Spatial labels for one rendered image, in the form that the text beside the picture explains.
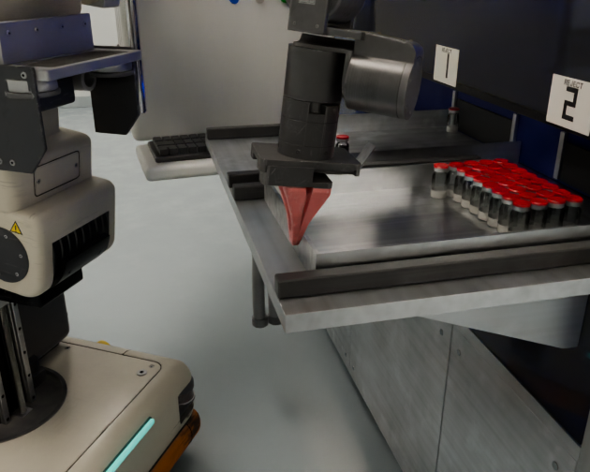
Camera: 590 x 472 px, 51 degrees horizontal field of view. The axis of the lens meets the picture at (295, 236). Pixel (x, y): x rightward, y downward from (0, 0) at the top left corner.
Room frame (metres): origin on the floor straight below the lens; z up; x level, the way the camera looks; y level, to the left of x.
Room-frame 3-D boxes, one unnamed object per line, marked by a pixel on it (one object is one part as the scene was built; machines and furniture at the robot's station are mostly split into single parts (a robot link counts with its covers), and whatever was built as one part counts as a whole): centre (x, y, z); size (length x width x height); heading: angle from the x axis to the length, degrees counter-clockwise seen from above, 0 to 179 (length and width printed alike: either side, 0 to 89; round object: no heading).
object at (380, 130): (1.08, -0.17, 0.90); 0.34 x 0.26 x 0.04; 103
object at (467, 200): (0.74, -0.24, 0.91); 0.18 x 0.02 x 0.05; 14
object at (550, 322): (0.65, -0.19, 0.80); 0.34 x 0.03 x 0.13; 103
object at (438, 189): (0.82, -0.20, 0.91); 0.02 x 0.02 x 0.05
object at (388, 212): (0.72, -0.15, 0.90); 0.34 x 0.26 x 0.04; 104
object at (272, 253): (0.89, -0.14, 0.87); 0.70 x 0.48 x 0.02; 13
